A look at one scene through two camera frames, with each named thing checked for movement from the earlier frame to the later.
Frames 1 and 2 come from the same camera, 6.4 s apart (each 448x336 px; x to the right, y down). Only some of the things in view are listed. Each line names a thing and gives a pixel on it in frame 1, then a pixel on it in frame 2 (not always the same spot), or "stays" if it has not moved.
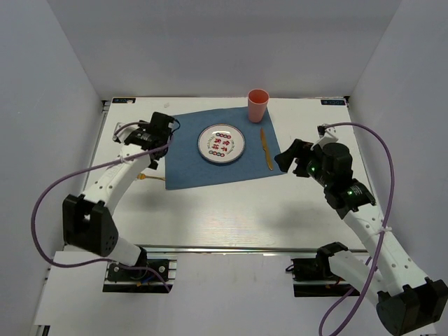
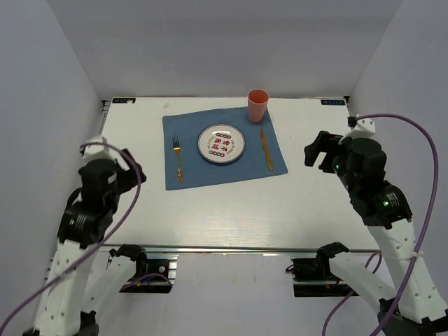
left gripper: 142,125 to 130,176
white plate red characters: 221,143 stays
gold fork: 143,176 to 176,146
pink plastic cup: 257,100 stays
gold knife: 266,148 stays
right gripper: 300,150 to 325,143
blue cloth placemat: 186,166 stays
